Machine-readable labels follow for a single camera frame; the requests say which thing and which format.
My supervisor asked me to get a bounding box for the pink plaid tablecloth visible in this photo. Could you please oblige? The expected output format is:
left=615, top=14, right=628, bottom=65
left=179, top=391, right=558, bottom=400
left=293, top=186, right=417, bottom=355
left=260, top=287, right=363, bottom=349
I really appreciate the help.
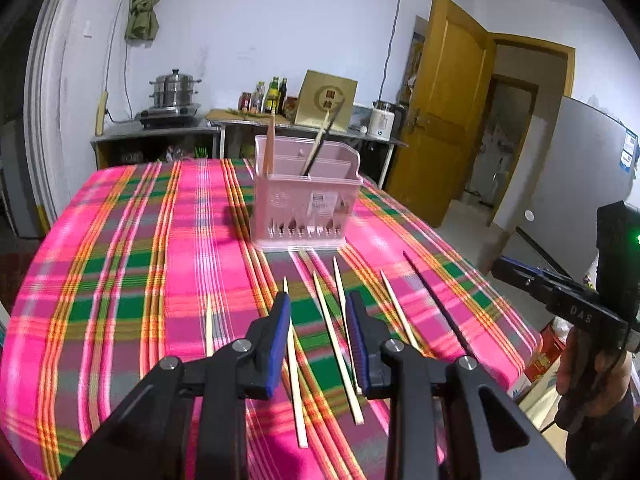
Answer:
left=1, top=159, right=540, bottom=479

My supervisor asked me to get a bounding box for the yellow wooden door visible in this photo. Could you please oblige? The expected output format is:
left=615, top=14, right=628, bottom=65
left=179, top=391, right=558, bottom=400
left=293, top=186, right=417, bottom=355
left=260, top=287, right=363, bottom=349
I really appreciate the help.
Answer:
left=386, top=0, right=496, bottom=228

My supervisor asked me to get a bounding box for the right hand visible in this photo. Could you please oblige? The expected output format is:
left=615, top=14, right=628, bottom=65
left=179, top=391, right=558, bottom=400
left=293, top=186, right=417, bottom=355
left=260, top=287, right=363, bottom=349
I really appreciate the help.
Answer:
left=556, top=327, right=632, bottom=417

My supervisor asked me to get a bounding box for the gold cardboard box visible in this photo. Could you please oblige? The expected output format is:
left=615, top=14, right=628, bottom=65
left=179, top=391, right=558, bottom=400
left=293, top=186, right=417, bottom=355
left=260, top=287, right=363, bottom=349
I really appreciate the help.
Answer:
left=293, top=70, right=358, bottom=132

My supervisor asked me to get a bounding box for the metal kitchen counter shelf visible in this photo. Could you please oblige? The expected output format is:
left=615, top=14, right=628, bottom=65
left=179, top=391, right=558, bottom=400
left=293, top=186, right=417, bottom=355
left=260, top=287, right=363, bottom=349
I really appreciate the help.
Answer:
left=90, top=114, right=409, bottom=189

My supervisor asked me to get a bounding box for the green soy sauce bottle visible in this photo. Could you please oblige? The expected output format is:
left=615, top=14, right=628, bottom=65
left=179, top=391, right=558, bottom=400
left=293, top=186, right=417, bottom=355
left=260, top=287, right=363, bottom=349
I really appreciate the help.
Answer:
left=262, top=77, right=280, bottom=114

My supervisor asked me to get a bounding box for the white power strip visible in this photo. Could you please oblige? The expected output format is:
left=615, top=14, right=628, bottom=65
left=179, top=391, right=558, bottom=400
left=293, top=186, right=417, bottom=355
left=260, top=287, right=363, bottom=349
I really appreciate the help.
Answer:
left=94, top=90, right=108, bottom=136

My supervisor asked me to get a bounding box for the clear white bottle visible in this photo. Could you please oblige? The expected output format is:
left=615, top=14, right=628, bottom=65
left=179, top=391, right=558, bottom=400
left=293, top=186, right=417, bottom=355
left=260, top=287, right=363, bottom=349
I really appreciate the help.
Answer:
left=250, top=81, right=266, bottom=114

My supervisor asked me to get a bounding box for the steel steamer pot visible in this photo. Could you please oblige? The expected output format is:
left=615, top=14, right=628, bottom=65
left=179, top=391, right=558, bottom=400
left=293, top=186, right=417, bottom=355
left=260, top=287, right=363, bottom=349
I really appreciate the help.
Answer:
left=150, top=68, right=201, bottom=108

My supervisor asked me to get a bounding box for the pink plastic utensil basket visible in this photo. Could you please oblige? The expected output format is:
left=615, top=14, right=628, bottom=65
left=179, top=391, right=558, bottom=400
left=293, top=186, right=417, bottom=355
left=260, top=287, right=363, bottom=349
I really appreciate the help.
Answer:
left=250, top=134, right=362, bottom=252

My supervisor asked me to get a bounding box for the wooden chopstick in basket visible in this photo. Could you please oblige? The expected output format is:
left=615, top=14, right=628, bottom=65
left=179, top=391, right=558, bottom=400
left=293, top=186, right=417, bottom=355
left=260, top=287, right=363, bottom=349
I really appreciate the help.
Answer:
left=301, top=110, right=331, bottom=177
left=262, top=114, right=276, bottom=177

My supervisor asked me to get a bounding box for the white electric kettle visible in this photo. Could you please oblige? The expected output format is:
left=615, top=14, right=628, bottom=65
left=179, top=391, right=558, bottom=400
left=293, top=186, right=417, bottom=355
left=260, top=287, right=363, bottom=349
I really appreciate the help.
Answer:
left=368, top=100, right=406, bottom=141

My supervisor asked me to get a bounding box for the green hanging cloth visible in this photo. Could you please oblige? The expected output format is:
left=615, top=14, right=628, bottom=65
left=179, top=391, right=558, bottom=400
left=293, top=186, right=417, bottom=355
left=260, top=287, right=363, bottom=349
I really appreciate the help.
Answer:
left=125, top=0, right=160, bottom=41

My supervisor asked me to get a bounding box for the black chopstick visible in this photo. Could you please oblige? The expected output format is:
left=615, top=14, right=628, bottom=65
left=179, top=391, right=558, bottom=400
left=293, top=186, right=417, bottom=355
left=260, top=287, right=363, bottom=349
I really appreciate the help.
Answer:
left=402, top=252, right=475, bottom=356
left=309, top=100, right=344, bottom=172

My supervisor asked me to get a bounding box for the red sauce jar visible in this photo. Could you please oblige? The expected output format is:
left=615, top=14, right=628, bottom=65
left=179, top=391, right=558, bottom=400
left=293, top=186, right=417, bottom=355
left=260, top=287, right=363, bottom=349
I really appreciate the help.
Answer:
left=238, top=92, right=252, bottom=113

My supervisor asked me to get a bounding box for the light wooden chopstick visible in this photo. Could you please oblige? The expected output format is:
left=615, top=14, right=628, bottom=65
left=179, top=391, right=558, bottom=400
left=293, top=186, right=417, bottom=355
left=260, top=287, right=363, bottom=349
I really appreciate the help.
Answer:
left=332, top=256, right=362, bottom=396
left=282, top=276, right=310, bottom=450
left=205, top=295, right=215, bottom=358
left=380, top=271, right=421, bottom=351
left=312, top=272, right=364, bottom=426

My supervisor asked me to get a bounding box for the black induction cooker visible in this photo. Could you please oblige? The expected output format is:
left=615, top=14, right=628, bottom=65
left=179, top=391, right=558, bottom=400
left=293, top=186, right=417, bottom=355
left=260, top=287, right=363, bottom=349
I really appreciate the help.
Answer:
left=136, top=103, right=200, bottom=128

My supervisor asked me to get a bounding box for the grey refrigerator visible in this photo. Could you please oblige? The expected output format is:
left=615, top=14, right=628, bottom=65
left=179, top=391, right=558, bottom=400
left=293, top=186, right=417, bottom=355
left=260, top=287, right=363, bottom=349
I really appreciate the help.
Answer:
left=502, top=98, right=639, bottom=283

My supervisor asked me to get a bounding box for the dark sauce bottle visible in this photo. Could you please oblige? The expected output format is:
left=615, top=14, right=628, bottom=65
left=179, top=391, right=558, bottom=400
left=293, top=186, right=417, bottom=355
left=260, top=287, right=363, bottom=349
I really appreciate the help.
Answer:
left=277, top=77, right=288, bottom=115

